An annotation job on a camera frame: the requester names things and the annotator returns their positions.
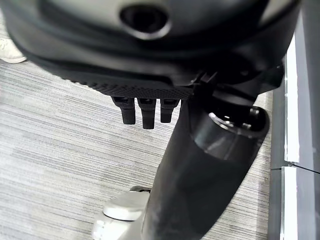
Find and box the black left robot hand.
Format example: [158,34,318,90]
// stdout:
[0,0,301,240]

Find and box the person's white shoe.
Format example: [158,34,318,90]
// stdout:
[0,37,28,64]

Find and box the silver robot leg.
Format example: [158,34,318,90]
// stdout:
[91,185,152,240]

